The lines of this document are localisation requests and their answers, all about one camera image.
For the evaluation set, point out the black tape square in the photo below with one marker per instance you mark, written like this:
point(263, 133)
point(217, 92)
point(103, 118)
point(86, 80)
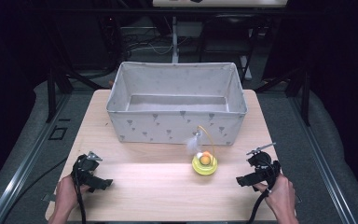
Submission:
point(57, 133)

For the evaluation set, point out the white desk leg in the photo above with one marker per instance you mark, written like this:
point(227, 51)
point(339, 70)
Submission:
point(175, 40)

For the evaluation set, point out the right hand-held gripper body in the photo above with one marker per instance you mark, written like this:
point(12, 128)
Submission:
point(264, 168)

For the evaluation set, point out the black chair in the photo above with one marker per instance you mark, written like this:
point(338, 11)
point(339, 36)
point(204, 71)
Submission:
point(227, 34)

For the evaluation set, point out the yellow cat toy with feather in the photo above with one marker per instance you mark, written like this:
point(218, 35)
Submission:
point(204, 166)

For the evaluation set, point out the black metal stand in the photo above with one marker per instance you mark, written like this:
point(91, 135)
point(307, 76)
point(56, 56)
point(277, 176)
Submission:
point(52, 96)

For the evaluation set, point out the orange ball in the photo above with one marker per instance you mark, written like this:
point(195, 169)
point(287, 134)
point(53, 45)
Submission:
point(205, 160)

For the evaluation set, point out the grey fabric storage box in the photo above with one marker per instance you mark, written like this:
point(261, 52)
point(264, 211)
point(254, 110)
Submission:
point(177, 127)

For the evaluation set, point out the metal floor rail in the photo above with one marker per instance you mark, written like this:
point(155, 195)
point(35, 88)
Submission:
point(21, 174)
point(323, 161)

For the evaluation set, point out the person's right hand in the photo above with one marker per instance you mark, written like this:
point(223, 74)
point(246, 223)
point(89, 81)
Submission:
point(281, 194)

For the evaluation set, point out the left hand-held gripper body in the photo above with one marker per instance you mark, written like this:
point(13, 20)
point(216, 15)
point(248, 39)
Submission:
point(84, 168)

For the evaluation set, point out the person's left hand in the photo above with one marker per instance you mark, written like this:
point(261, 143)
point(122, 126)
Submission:
point(64, 191)

